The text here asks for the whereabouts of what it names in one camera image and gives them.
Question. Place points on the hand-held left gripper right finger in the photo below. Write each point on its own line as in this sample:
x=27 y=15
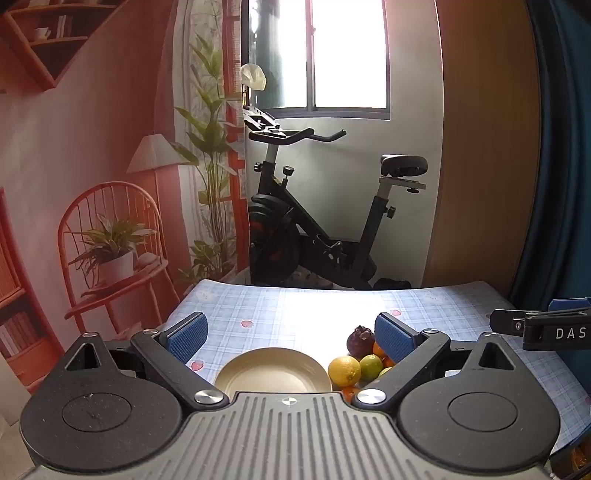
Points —
x=392 y=338

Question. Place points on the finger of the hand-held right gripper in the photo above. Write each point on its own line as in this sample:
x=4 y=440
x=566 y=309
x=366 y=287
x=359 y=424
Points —
x=505 y=322

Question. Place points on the blue plaid tablecloth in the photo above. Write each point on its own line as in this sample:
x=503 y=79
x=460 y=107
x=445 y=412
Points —
x=277 y=314

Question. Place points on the printed room wall backdrop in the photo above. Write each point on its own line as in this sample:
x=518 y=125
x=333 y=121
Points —
x=92 y=138

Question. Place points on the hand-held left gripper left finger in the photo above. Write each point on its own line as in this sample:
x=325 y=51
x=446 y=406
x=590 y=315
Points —
x=187 y=336

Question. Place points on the yellow lemon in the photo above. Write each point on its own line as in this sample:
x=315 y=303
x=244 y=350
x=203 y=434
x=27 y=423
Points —
x=344 y=371

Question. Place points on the dark purple mangosteen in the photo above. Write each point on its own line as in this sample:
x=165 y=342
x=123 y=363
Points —
x=360 y=341

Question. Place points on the wooden panel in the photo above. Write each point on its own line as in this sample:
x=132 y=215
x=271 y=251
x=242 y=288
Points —
x=485 y=138

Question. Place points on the window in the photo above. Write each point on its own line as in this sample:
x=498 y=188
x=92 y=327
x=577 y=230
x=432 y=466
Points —
x=346 y=55

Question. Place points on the orange tangerine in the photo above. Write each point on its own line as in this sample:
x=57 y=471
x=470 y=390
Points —
x=378 y=350
x=388 y=362
x=349 y=392

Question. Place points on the cream round plate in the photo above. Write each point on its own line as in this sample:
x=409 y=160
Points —
x=272 y=374

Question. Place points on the black exercise bike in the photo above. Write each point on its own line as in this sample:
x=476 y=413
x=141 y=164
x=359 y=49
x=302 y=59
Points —
x=277 y=230

